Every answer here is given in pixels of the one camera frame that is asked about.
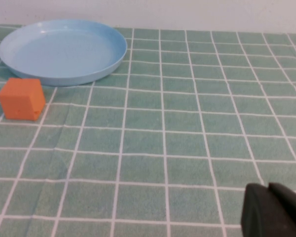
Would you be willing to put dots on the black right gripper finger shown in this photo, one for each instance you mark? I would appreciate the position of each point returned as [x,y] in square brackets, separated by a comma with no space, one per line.
[273,214]

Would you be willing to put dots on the light blue plate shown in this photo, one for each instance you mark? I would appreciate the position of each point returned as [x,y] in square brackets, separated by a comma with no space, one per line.
[61,51]

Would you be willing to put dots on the green checked tablecloth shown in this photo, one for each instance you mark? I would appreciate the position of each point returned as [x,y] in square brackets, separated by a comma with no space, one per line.
[177,138]

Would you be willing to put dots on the orange cube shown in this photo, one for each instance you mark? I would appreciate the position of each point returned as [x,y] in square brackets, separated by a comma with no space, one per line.
[19,101]

